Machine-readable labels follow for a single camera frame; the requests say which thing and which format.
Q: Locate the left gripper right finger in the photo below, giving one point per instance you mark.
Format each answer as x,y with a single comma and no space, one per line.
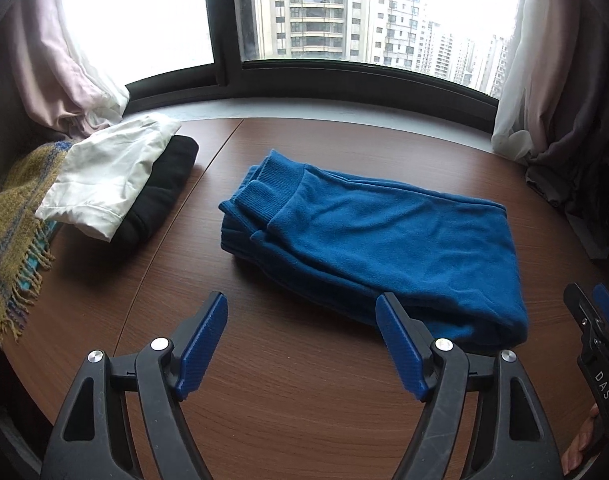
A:
511,437

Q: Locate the pink left curtain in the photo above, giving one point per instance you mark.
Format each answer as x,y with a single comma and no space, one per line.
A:
61,87

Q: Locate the black window frame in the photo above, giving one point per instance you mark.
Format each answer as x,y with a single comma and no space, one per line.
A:
232,77

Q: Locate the blue sweatpants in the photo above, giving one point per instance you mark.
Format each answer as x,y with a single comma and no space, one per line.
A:
342,241

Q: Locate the mustard plaid fringed scarf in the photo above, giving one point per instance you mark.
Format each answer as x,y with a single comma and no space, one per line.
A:
21,192

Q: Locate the person's right hand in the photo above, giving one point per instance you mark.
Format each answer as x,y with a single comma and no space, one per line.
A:
573,456

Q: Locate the teal cloth under scarf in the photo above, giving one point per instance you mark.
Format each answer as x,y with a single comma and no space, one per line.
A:
38,257

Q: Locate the white folded garment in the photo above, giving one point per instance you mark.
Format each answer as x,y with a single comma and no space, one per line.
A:
101,176

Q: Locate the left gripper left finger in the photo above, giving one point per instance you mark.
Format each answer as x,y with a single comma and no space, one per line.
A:
92,437

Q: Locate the dark grey curtain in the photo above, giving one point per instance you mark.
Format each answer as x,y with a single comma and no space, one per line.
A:
566,112

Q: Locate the black folded garment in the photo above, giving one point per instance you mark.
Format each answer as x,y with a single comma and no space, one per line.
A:
170,173

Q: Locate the white sheer curtain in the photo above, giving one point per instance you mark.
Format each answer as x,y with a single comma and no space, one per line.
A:
511,137

